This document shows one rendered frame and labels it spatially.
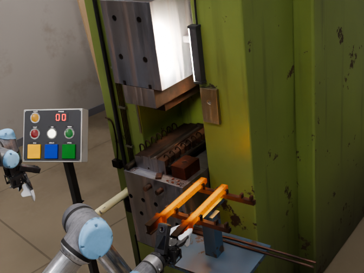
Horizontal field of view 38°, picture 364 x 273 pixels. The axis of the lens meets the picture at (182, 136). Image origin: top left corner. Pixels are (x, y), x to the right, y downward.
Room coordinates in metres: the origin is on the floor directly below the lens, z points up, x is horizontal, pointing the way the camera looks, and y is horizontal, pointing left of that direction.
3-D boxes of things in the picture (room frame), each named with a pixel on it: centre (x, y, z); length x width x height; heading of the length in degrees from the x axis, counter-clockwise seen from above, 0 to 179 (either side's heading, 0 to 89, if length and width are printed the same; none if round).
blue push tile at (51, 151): (2.51, 0.69, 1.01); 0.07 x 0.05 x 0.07; 74
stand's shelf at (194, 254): (1.87, -0.08, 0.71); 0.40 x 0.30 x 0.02; 53
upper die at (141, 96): (2.49, 0.04, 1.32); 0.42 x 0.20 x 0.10; 139
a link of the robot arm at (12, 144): (2.19, 0.79, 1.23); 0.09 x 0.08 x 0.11; 138
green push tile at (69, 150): (2.48, 0.59, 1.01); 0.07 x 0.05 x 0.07; 74
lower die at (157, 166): (2.49, 0.04, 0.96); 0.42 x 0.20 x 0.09; 139
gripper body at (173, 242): (1.60, 0.12, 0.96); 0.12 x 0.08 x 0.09; 144
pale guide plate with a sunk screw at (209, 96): (2.22, -0.15, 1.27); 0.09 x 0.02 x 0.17; 49
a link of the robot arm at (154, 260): (1.53, 0.16, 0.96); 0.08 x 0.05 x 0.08; 54
